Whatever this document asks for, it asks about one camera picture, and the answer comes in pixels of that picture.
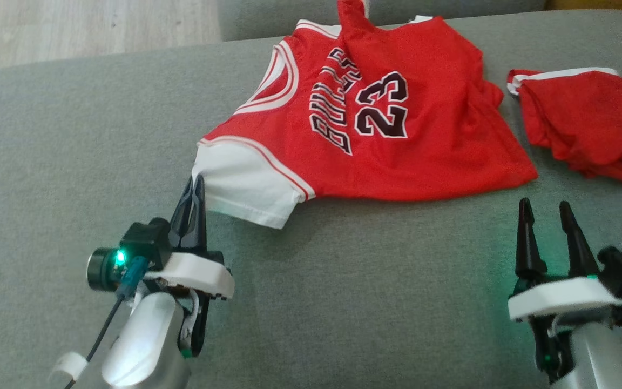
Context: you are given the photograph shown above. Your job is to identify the black left arm cable blue connector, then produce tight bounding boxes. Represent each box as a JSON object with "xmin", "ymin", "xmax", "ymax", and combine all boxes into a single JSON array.
[{"xmin": 65, "ymin": 255, "xmax": 150, "ymax": 389}]

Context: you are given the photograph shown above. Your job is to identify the red basketball jersey number 23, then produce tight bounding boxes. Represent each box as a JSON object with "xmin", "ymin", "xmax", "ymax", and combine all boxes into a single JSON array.
[{"xmin": 191, "ymin": 0, "xmax": 538, "ymax": 230}]

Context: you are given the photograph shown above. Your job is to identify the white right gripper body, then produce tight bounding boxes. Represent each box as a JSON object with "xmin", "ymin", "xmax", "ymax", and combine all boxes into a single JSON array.
[{"xmin": 508, "ymin": 273, "xmax": 622, "ymax": 385}]

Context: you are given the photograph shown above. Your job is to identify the yellow sofa backrest cushion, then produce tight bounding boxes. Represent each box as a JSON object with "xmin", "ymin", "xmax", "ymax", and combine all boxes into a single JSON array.
[{"xmin": 546, "ymin": 0, "xmax": 622, "ymax": 18}]

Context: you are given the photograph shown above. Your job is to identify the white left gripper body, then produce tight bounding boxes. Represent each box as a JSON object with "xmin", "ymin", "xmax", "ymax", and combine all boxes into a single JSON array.
[{"xmin": 144, "ymin": 246, "xmax": 235, "ymax": 358}]

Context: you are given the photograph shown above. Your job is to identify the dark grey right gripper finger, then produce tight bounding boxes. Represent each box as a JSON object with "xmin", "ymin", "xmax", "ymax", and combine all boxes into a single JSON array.
[
  {"xmin": 560, "ymin": 202, "xmax": 601, "ymax": 277},
  {"xmin": 515, "ymin": 198, "xmax": 548, "ymax": 280}
]

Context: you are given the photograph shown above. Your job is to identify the red shorts with white stripe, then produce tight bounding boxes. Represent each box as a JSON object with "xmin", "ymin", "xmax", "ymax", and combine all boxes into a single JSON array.
[{"xmin": 507, "ymin": 67, "xmax": 622, "ymax": 190}]

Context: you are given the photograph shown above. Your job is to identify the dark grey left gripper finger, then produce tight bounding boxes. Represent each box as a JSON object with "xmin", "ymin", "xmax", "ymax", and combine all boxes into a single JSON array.
[
  {"xmin": 190, "ymin": 174, "xmax": 208, "ymax": 252},
  {"xmin": 170, "ymin": 176, "xmax": 193, "ymax": 250}
]

